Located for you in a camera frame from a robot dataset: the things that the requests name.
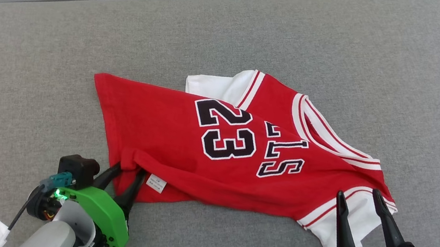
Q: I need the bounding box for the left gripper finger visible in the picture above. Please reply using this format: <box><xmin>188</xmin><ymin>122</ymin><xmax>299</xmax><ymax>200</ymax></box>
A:
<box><xmin>92</xmin><ymin>159</ymin><xmax>124</xmax><ymax>194</ymax></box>
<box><xmin>113</xmin><ymin>165</ymin><xmax>148</xmax><ymax>220</ymax></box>

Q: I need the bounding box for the red basketball jersey number 23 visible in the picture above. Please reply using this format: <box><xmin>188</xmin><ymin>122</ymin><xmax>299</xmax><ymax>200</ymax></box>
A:
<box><xmin>71</xmin><ymin>45</ymin><xmax>416</xmax><ymax>247</ymax></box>

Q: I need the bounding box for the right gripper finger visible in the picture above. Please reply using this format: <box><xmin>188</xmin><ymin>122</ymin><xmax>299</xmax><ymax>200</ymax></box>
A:
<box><xmin>328</xmin><ymin>189</ymin><xmax>373</xmax><ymax>247</ymax></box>
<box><xmin>363</xmin><ymin>188</ymin><xmax>424</xmax><ymax>247</ymax></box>

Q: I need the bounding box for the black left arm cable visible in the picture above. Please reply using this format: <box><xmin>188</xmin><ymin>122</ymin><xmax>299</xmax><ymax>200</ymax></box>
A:
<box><xmin>6</xmin><ymin>179</ymin><xmax>46</xmax><ymax>239</ymax></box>

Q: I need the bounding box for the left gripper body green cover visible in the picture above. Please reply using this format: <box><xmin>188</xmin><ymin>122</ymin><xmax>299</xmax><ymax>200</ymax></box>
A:
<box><xmin>59</xmin><ymin>182</ymin><xmax>137</xmax><ymax>247</ymax></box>

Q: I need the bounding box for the teal left cable connector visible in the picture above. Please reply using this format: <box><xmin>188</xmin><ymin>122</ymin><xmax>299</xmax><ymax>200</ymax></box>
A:
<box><xmin>39</xmin><ymin>167</ymin><xmax>78</xmax><ymax>198</ymax></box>

